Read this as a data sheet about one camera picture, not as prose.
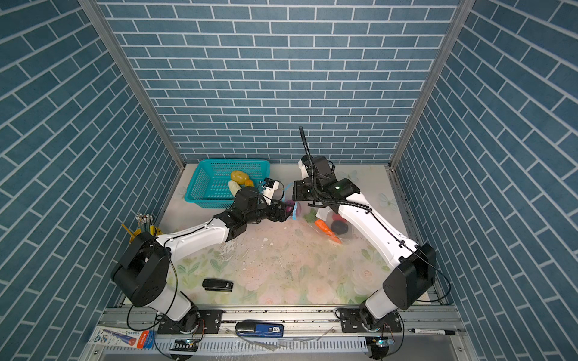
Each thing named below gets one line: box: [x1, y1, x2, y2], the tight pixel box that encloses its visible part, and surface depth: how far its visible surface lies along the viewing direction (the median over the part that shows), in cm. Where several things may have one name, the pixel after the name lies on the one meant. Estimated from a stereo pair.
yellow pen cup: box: [121, 213, 164, 244], surface depth 83 cm
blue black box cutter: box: [234, 319, 285, 338], surface depth 71 cm
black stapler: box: [201, 278, 235, 292], surface depth 81 cm
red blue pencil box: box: [88, 325, 156, 349], surface depth 71 cm
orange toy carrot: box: [314, 218, 343, 245], surface depth 96 cm
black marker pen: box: [407, 327, 456, 336], surface depth 74 cm
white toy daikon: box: [228, 179, 242, 198], surface depth 109 cm
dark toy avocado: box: [331, 220, 349, 235], surface depth 93 cm
